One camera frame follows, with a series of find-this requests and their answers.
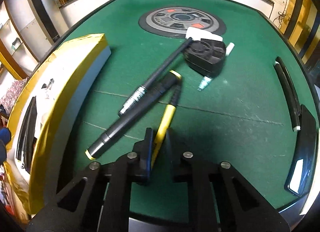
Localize yellow black spring pen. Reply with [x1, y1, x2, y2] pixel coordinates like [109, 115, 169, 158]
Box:
[151, 84, 182, 168]

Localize black pen barcode label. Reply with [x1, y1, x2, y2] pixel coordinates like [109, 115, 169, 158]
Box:
[118, 37, 193, 116]

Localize thick black marker yellow band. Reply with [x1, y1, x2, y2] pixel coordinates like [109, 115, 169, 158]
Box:
[85, 70, 182, 160]

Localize white light-blue pen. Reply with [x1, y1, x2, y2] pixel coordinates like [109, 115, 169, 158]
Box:
[197, 43, 235, 91]

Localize white yellow-edged storage box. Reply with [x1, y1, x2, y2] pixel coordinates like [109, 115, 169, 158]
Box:
[4, 33, 111, 216]

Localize white pill bottle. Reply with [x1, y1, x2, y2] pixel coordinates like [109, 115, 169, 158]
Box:
[185, 27, 223, 42]

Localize black marker purple cap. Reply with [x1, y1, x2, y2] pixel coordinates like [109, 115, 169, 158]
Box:
[16, 97, 35, 160]

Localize person left hand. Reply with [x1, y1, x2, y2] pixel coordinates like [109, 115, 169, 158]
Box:
[0, 127, 11, 165]

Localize black ribbed plastic holder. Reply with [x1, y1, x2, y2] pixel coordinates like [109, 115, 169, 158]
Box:
[183, 39, 226, 77]

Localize black phone on table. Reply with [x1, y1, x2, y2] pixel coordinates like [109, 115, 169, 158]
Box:
[284, 105, 317, 196]

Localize black marker white tip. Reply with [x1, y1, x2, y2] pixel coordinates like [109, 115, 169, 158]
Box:
[274, 61, 300, 132]

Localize round grey table centre console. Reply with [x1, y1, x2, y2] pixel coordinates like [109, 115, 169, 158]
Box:
[138, 6, 227, 39]

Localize floral and blue quilts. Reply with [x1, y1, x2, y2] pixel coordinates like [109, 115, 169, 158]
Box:
[1, 77, 29, 116]

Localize tall gold tower fan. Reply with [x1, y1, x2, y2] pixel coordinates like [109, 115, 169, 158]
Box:
[27, 0, 68, 44]

